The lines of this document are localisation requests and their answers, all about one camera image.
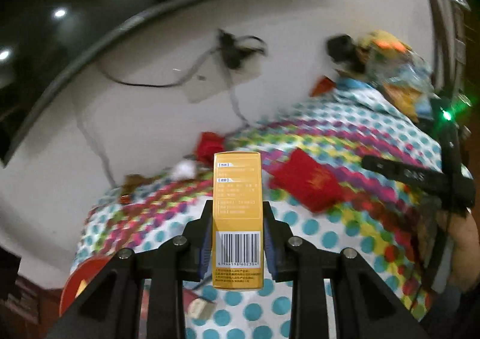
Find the large red knitted sock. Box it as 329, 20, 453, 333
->
272, 148, 343, 213

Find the yellow barcode medicine box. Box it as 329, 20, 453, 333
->
211, 151, 264, 290

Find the red round tray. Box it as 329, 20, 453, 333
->
58, 256, 111, 316

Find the small white box on bed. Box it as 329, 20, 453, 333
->
187, 298, 216, 320

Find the polka dot bed sheet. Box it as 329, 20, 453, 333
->
72, 90, 441, 322

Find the brown candy wrapper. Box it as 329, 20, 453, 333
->
119, 174, 155, 205

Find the pile of plastic snack bags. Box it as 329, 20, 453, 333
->
355, 31, 434, 122

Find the small white sock ball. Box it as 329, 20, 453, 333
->
170, 159, 197, 182

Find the black power adapter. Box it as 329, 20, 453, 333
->
218, 30, 247, 70

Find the red packet by wall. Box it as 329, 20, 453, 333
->
309, 76, 336, 97

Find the black object on wall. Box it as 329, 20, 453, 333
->
326, 34, 356, 63

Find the small red sock by wall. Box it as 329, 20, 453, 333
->
194, 132, 224, 166

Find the grey cable on wall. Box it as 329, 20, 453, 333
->
226, 72, 251, 128

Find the white wall socket plate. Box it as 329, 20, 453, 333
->
181, 55, 261, 104

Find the black cable on wall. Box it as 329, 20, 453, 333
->
95, 34, 267, 89

